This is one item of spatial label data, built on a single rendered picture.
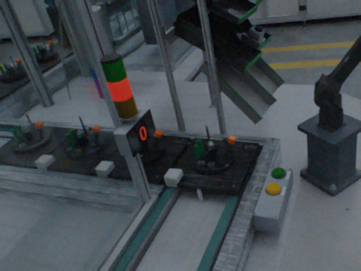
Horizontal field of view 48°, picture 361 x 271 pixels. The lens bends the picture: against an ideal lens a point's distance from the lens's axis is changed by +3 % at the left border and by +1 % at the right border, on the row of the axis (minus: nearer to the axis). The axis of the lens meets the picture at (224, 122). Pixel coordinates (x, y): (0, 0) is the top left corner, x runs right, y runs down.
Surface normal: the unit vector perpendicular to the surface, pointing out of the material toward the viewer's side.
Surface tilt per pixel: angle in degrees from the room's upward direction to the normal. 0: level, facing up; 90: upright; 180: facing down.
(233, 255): 0
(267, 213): 0
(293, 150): 0
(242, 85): 45
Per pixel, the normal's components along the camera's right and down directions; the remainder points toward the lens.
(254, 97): 0.51, -0.48
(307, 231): -0.14, -0.84
